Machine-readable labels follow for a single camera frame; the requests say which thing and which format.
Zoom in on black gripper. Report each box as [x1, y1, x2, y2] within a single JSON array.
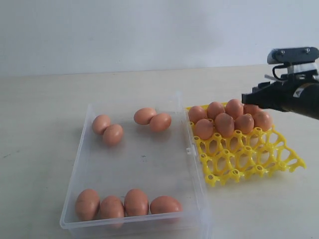
[[241, 81, 303, 111]]

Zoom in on brown egg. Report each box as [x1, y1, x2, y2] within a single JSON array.
[[234, 114, 254, 134], [124, 188, 149, 216], [100, 195, 125, 219], [75, 189, 100, 221], [188, 106, 207, 124], [225, 99, 244, 120], [194, 119, 214, 140], [134, 108, 157, 125], [102, 124, 124, 146], [215, 113, 234, 138], [150, 113, 171, 132], [92, 115, 111, 135], [150, 196, 183, 214], [243, 104, 262, 116], [253, 111, 273, 131], [206, 102, 225, 120]]

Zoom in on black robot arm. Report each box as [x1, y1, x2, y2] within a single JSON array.
[[241, 81, 319, 119]]

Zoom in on yellow plastic egg tray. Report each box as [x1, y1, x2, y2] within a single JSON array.
[[189, 118, 306, 186]]

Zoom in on clear plastic container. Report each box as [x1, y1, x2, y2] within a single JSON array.
[[60, 93, 212, 239]]

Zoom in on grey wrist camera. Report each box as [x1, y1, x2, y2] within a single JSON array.
[[267, 47, 319, 65]]

